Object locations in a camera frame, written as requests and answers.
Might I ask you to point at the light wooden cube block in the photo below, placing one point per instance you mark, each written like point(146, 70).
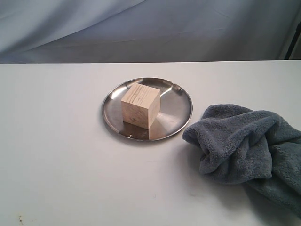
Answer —
point(141, 105)

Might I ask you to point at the grey-blue fleece towel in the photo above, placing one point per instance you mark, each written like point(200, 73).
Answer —
point(257, 148)

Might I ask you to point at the round stainless steel plate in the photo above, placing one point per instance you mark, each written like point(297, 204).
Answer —
point(175, 112)

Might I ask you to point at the blue-grey backdrop cloth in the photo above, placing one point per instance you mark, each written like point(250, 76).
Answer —
point(127, 31)

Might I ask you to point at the black backdrop stand pole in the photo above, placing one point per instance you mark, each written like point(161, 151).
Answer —
point(294, 48)

